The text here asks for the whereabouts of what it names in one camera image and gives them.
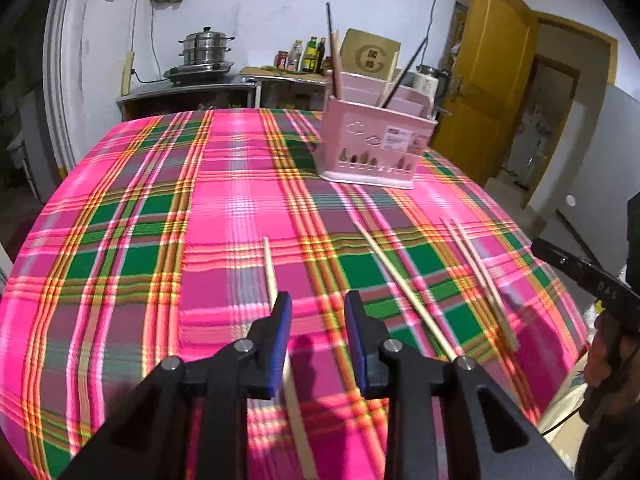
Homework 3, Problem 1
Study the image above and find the low metal stove cabinet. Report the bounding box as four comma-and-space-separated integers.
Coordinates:
116, 76, 257, 122

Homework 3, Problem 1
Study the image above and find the green oil bottle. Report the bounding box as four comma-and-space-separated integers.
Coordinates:
300, 36, 318, 73

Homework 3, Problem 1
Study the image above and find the gold paper gift bag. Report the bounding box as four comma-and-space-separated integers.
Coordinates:
341, 28, 401, 80

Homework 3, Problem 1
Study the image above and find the red lidded jar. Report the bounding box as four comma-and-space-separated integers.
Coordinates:
274, 50, 288, 70

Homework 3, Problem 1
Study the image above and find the stainless steel steamer pot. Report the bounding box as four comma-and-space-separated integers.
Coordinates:
180, 27, 235, 65

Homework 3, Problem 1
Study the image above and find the clear plastic bottle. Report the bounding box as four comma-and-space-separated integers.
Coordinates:
286, 40, 303, 72

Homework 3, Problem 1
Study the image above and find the wooden cutting board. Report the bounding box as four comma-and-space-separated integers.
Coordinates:
240, 66, 329, 84

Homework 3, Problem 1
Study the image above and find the pink plaid tablecloth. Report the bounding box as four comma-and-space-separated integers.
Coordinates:
1, 110, 587, 479

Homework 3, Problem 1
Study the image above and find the black chopstick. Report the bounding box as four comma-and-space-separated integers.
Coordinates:
326, 2, 343, 100
380, 35, 428, 108

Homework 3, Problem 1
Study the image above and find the yellow power strip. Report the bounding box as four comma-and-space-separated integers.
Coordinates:
120, 50, 134, 96

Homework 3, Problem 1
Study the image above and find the black induction cooker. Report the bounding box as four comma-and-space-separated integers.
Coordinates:
163, 62, 233, 86

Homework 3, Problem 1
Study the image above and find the light wooden chopstick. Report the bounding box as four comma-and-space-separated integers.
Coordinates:
331, 30, 343, 100
355, 222, 458, 362
261, 236, 319, 480
376, 68, 406, 108
454, 219, 520, 352
376, 50, 399, 107
442, 218, 506, 342

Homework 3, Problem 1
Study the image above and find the yellow wooden door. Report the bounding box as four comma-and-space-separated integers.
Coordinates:
431, 0, 539, 186

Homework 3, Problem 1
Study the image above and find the metal kitchen shelf rack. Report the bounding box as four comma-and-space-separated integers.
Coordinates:
242, 73, 450, 118

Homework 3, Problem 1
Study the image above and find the person right hand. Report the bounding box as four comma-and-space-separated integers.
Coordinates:
585, 310, 639, 398

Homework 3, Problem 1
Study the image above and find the white electric kettle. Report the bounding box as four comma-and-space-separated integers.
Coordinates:
412, 65, 450, 104

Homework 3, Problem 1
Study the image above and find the dark soy sauce bottle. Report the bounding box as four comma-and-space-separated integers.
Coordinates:
314, 37, 326, 75

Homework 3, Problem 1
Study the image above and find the pink plastic utensil caddy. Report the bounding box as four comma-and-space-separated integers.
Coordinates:
314, 72, 437, 188

